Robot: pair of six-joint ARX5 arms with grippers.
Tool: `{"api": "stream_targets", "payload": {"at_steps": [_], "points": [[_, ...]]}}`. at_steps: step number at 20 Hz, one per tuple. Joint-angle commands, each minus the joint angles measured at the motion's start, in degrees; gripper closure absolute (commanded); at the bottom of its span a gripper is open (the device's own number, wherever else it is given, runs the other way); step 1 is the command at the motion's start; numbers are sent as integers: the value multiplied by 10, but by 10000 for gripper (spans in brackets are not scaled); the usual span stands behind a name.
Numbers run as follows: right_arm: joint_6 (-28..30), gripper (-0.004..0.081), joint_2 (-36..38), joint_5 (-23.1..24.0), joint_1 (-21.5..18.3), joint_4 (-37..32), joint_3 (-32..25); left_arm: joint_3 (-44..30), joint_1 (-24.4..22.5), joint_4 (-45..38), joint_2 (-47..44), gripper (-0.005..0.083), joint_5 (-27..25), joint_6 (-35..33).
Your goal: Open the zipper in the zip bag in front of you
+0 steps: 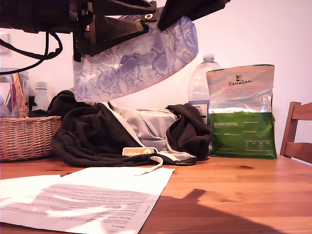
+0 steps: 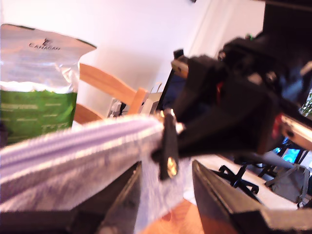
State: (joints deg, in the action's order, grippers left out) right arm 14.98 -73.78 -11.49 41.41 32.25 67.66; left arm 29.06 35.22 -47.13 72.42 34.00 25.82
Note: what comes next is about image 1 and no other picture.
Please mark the orange LeRobot sticker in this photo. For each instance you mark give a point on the orange LeRobot sticker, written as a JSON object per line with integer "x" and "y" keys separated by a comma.
{"x": 134, "y": 152}

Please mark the printed white paper sheet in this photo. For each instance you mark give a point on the printed white paper sheet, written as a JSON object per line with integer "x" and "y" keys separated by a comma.
{"x": 85, "y": 195}

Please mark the blank white paper sheet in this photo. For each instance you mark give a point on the blank white paper sheet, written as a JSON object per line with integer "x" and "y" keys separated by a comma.
{"x": 24, "y": 179}

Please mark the purple snakeskin zip pouch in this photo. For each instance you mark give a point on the purple snakeskin zip pouch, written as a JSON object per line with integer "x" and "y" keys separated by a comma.
{"x": 146, "y": 68}

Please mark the large clear water bottle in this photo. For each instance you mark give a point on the large clear water bottle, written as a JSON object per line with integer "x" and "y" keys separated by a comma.
{"x": 198, "y": 83}

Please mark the black hoodie grey lining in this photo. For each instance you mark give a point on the black hoodie grey lining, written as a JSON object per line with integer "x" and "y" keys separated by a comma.
{"x": 92, "y": 136}

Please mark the white wall switch plate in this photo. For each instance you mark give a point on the white wall switch plate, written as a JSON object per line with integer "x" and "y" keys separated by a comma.
{"x": 5, "y": 46}

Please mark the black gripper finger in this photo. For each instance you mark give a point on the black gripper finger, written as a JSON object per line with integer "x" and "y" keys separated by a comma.
{"x": 190, "y": 9}
{"x": 112, "y": 34}
{"x": 122, "y": 6}

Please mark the wooden chair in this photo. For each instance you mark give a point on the wooden chair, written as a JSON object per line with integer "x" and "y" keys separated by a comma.
{"x": 292, "y": 117}

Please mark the small white bottle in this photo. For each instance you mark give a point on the small white bottle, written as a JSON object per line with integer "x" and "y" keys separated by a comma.
{"x": 41, "y": 97}

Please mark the silver green Canagan bag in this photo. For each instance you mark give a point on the silver green Canagan bag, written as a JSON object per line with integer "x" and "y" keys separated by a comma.
{"x": 241, "y": 136}

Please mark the clear plastic container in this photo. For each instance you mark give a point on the clear plastic container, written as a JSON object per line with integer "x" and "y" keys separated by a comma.
{"x": 7, "y": 92}

